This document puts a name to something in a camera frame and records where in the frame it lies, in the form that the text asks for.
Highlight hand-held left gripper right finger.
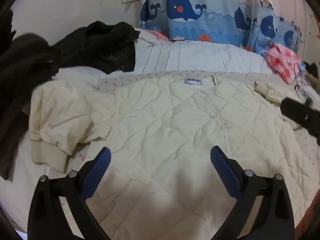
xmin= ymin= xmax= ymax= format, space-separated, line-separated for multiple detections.
xmin=210 ymin=146 xmax=295 ymax=240

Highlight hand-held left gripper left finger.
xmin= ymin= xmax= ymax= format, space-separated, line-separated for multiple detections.
xmin=27 ymin=147 xmax=112 ymax=240

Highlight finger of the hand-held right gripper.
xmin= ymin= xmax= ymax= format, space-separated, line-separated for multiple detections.
xmin=279 ymin=97 xmax=320 ymax=145

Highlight cream quilted jacket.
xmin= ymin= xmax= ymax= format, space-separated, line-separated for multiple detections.
xmin=28 ymin=75 xmax=316 ymax=240

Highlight paper clothing tags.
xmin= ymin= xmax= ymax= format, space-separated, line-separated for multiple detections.
xmin=294 ymin=79 xmax=316 ymax=107

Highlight pink red striped cloth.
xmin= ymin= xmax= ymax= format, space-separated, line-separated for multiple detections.
xmin=265 ymin=42 xmax=303 ymax=85

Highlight floral bed sheet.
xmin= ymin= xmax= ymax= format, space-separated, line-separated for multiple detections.
xmin=50 ymin=69 xmax=320 ymax=230

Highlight white striped duvet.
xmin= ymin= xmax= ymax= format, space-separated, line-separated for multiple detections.
xmin=133 ymin=29 xmax=278 ymax=74

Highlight black fuzzy garment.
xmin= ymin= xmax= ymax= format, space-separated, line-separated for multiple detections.
xmin=53 ymin=21 xmax=141 ymax=74

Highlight dark green knit garment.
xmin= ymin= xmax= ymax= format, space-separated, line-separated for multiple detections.
xmin=0 ymin=32 xmax=62 ymax=142

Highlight whale print curtain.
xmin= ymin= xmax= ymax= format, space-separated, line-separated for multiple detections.
xmin=139 ymin=0 xmax=320 ymax=55

